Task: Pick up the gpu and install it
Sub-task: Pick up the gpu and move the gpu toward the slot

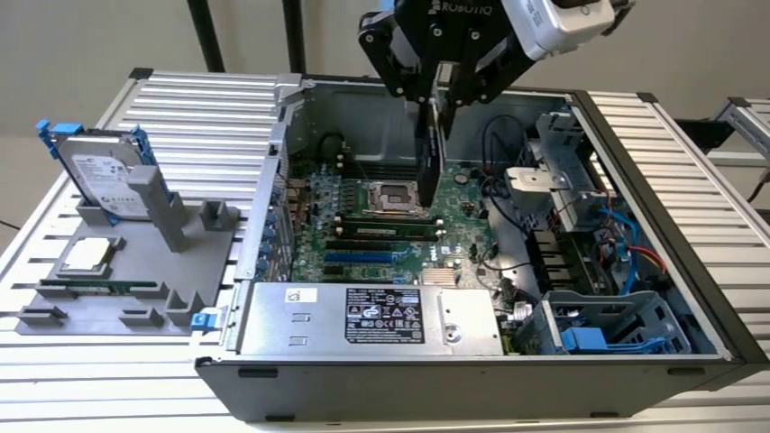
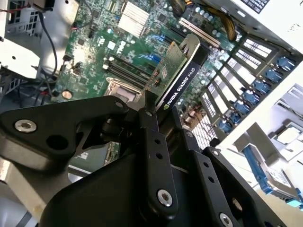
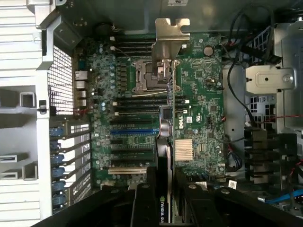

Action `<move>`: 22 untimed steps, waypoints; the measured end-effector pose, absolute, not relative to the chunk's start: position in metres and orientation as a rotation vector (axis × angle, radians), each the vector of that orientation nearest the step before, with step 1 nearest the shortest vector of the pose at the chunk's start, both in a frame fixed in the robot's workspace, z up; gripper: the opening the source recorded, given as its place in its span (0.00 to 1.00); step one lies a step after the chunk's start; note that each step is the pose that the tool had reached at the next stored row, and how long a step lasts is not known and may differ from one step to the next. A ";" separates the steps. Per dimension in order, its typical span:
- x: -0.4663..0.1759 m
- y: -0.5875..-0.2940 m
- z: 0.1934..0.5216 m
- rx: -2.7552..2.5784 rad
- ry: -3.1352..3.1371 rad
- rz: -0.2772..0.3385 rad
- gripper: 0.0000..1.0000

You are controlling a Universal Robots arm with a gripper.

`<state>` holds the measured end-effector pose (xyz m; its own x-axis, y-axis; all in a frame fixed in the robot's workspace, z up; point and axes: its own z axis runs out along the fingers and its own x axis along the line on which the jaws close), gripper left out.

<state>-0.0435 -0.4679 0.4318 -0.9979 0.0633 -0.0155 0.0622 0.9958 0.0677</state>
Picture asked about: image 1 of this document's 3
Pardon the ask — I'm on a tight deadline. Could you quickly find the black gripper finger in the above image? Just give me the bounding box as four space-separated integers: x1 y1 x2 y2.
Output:
446 34 538 108
358 12 445 106

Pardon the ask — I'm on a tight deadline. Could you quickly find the black graphics card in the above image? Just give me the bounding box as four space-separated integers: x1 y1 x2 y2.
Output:
413 62 460 211

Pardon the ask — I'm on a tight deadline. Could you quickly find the black stand pole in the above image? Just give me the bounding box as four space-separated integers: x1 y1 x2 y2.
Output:
282 0 310 76
187 0 227 73

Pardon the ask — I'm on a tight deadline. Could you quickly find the silver metal drive cage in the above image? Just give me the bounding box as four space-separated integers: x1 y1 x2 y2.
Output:
504 110 617 232

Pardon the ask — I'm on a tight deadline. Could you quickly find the CPU socket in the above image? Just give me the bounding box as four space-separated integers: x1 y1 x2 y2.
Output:
359 180 424 213

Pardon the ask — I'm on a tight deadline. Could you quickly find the green motherboard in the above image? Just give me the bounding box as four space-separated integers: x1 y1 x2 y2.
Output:
287 157 501 286

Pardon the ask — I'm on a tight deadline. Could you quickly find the installed RAM stick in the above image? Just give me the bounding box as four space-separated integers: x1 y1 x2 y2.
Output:
342 225 440 239

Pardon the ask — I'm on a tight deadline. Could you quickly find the blue expansion slot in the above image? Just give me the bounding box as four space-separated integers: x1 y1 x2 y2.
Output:
325 250 397 265

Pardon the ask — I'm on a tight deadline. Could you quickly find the copper chipset heat sink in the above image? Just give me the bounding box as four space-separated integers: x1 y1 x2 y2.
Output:
421 269 462 288

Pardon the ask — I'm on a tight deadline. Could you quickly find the hard disk in blue carrier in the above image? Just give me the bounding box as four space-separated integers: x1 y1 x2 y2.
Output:
35 119 155 226

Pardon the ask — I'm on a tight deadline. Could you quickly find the grey parts rack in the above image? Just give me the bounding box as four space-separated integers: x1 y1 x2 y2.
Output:
15 164 251 337

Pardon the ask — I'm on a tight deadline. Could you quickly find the silver power supply unit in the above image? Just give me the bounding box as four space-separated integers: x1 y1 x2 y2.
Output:
238 281 508 357

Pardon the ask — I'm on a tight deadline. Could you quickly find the blue case latch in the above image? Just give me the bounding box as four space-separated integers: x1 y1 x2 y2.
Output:
190 309 222 335

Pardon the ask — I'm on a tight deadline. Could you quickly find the silver CPU chip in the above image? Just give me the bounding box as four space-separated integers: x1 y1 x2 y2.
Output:
59 237 117 272

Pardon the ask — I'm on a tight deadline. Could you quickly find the black open PC case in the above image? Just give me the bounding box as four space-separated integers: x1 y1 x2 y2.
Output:
193 74 770 425

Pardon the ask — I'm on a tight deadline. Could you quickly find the green loose RAM stick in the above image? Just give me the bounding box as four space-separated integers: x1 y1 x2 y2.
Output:
39 278 161 295

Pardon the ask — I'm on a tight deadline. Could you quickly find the black looped wire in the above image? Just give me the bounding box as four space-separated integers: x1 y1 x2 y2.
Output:
481 115 532 178

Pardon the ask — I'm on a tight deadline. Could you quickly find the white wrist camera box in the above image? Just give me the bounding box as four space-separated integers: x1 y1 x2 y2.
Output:
502 0 618 60

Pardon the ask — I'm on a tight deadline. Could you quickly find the blue wire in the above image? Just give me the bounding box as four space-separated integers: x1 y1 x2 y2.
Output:
600 205 650 294

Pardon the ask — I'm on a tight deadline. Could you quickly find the red wire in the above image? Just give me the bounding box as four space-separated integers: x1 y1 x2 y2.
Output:
629 245 669 274

